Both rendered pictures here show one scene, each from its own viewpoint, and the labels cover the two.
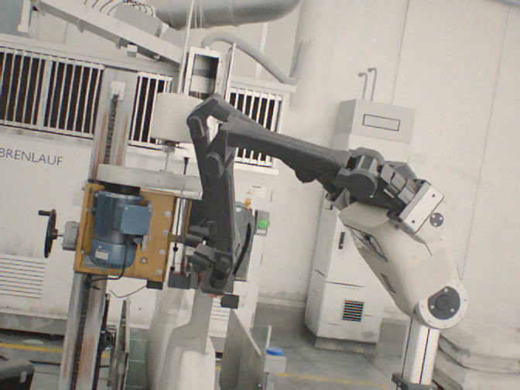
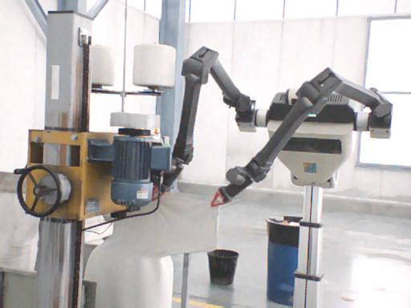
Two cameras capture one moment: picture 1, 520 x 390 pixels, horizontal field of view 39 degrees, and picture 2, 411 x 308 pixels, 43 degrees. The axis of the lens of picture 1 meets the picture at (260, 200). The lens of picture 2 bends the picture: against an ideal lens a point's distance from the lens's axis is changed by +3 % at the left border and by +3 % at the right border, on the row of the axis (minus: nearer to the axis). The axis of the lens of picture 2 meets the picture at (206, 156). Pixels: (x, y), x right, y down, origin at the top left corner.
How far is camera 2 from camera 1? 2.28 m
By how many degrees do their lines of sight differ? 57
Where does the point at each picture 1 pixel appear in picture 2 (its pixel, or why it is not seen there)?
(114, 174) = (151, 120)
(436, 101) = not seen: outside the picture
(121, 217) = (167, 157)
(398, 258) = (350, 151)
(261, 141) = (350, 87)
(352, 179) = (384, 107)
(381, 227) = (350, 133)
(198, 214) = not seen: hidden behind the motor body
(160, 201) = not seen: hidden behind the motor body
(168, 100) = (165, 50)
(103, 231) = (140, 174)
